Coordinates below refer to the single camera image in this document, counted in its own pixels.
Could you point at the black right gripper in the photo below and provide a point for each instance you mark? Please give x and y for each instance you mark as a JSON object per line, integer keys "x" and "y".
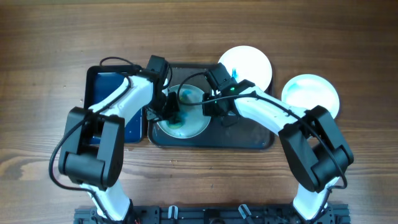
{"x": 210, "y": 107}

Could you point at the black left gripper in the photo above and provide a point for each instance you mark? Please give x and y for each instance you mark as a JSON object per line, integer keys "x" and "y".
{"x": 175, "y": 112}

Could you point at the green yellow sponge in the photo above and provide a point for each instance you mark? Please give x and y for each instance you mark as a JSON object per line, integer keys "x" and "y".
{"x": 176, "y": 119}

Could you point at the white plate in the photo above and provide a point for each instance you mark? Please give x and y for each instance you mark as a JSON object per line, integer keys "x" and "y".
{"x": 308, "y": 91}
{"x": 190, "y": 119}
{"x": 248, "y": 63}

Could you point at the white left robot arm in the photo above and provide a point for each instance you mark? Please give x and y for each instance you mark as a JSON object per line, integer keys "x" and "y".
{"x": 89, "y": 157}

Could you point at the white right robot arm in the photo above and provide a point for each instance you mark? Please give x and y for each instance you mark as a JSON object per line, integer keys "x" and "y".
{"x": 317, "y": 153}

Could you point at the grey metal tray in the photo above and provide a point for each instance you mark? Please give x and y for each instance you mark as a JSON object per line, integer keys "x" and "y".
{"x": 222, "y": 132}

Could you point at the black water tray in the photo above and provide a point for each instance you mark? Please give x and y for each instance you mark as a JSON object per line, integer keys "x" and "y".
{"x": 100, "y": 83}

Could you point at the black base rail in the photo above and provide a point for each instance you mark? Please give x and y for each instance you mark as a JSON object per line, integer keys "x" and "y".
{"x": 278, "y": 213}

